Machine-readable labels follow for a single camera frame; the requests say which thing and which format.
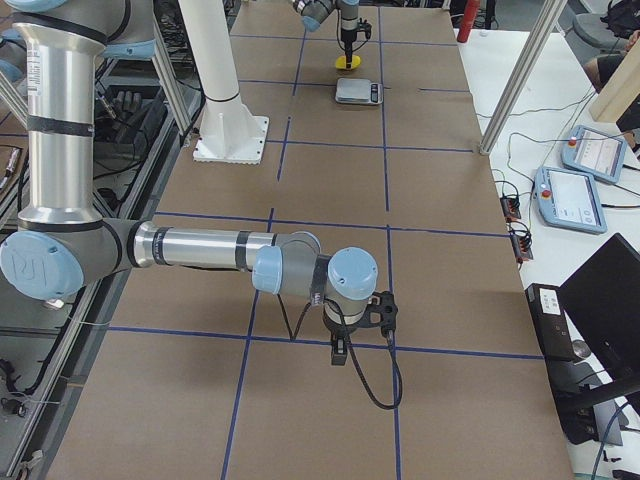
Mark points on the white camera post with base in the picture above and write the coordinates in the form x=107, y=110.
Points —
x=228, y=131

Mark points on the silver digital kitchen scale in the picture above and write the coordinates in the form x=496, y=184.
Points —
x=358, y=92

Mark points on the aluminium frame post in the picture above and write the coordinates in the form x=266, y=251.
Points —
x=527, y=59

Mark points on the orange circuit board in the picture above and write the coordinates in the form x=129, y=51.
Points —
x=521, y=241
x=510, y=202

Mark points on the near orange circuit board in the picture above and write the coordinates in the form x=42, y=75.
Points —
x=521, y=241

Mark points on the yellow mango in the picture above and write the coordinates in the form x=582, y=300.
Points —
x=345, y=63

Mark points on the red bottle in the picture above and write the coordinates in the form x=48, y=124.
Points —
x=468, y=20

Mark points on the wooden board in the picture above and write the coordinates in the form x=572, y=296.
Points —
x=603, y=68

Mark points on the black monitor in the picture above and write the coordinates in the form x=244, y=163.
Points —
x=602, y=300

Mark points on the blue teach pendant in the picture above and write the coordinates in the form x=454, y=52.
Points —
x=569, y=199
x=594, y=152

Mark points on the far blue teach pendant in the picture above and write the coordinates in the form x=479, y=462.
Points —
x=594, y=152

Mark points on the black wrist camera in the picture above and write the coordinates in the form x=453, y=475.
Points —
x=383, y=312
x=364, y=27

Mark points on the far orange circuit board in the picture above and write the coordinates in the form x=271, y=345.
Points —
x=510, y=202

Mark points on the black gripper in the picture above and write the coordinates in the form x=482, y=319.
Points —
x=347, y=26
x=338, y=329

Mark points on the near blue teach pendant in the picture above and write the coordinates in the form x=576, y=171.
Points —
x=569, y=199

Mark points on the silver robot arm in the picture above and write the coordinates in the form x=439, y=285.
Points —
x=63, y=243
x=314, y=12

